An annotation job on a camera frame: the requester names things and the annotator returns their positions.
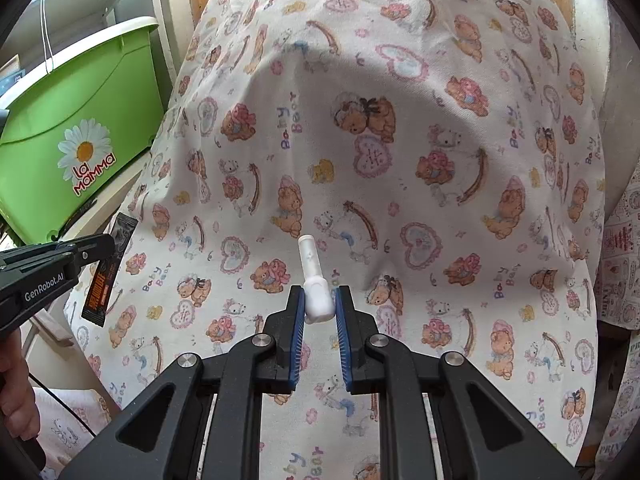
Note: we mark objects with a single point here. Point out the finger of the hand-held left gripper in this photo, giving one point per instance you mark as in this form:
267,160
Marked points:
90,250

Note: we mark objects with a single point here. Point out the person's left hand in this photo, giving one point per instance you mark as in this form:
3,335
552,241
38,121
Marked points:
17,390

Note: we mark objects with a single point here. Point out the green plastic tub daisy sticker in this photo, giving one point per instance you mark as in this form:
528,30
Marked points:
50,120

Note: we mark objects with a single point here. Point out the bear printed white cloth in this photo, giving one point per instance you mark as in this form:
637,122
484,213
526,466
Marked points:
400,135

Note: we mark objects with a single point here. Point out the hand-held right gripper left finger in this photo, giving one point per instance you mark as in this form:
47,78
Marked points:
299,330

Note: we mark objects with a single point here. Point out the white plastic tube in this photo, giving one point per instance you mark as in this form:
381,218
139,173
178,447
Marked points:
317,302

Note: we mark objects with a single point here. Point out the black orange snack wrapper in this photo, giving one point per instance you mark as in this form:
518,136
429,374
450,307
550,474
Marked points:
102,290

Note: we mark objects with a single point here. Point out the beige patterned cloth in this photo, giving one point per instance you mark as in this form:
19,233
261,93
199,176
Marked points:
622,285

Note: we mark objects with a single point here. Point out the pink printed cloth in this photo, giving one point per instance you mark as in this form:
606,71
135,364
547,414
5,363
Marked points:
65,425

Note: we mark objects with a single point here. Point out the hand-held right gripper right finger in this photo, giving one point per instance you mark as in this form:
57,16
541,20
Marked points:
343,330

